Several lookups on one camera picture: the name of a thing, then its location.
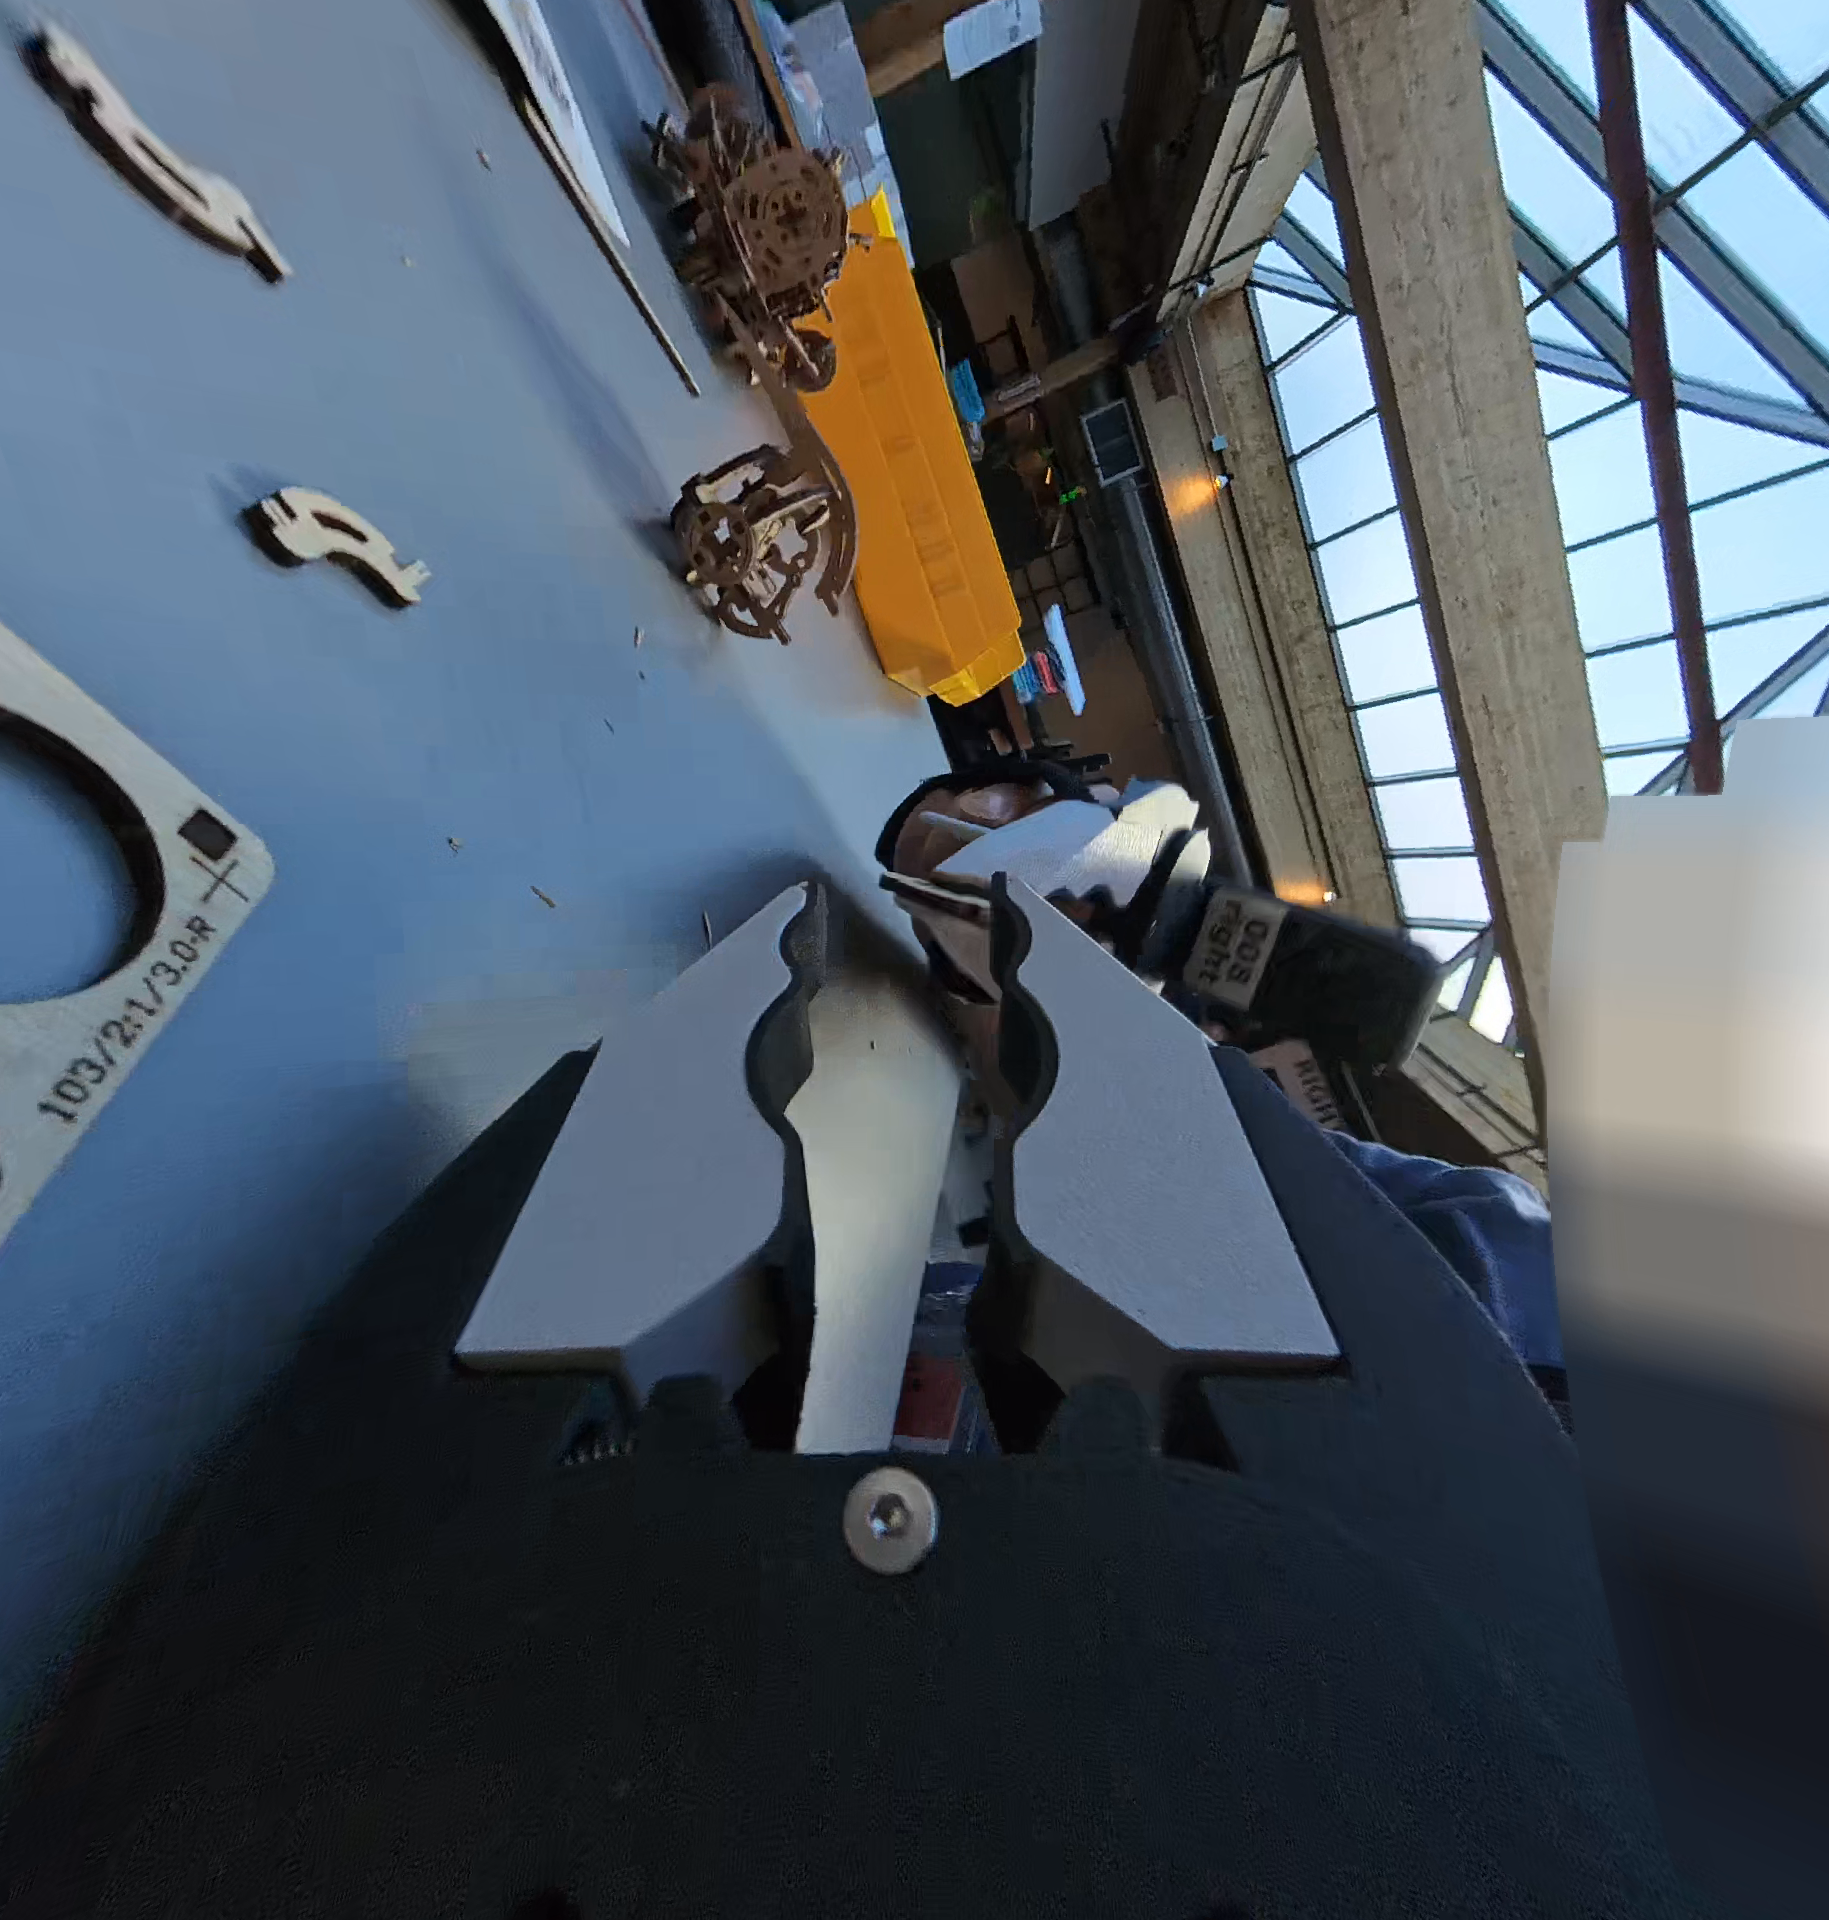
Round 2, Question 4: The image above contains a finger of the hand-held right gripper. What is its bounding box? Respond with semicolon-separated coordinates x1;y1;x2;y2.
925;798;1210;944

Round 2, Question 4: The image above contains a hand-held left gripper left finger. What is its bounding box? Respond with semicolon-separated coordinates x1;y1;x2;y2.
457;883;833;1443

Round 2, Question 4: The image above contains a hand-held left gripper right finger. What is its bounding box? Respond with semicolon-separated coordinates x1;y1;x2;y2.
971;876;1344;1422

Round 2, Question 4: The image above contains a wooden model with curved arc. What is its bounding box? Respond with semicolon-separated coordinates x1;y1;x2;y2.
669;402;865;647

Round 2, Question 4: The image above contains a wooden model with large gear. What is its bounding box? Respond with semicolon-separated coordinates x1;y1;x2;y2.
640;79;859;402

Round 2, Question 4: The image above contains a person's right hand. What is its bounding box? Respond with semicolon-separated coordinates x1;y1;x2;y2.
899;792;1024;864

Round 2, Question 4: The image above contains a black-white marker sign board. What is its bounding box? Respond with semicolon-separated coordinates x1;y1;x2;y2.
1255;1039;1384;1144

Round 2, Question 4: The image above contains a yellow plastic bin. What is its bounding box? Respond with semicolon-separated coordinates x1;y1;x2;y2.
799;183;1030;709

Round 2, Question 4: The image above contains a laser-cut plywood sheet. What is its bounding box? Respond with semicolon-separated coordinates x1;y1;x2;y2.
0;583;281;1309

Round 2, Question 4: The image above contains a red metal pipe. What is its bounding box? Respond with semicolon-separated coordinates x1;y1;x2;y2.
1586;0;1728;797

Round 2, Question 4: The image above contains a glass skylight roof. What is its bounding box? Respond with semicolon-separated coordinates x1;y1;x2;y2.
1249;0;1829;1039

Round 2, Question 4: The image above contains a short curved wooden part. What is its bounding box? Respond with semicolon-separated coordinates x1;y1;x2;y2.
242;484;435;612

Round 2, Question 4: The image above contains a thin wooden strip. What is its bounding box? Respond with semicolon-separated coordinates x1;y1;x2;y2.
515;92;702;402

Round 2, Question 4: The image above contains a stack of grey boxes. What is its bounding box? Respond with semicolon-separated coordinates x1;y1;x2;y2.
783;0;898;214

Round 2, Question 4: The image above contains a white paper notice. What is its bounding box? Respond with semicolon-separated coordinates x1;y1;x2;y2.
943;0;1045;84

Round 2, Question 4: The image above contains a printed instruction booklet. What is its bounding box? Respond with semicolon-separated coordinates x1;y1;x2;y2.
480;0;633;253

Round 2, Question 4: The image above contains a long curved wooden part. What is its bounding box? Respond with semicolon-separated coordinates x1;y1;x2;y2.
20;20;295;287

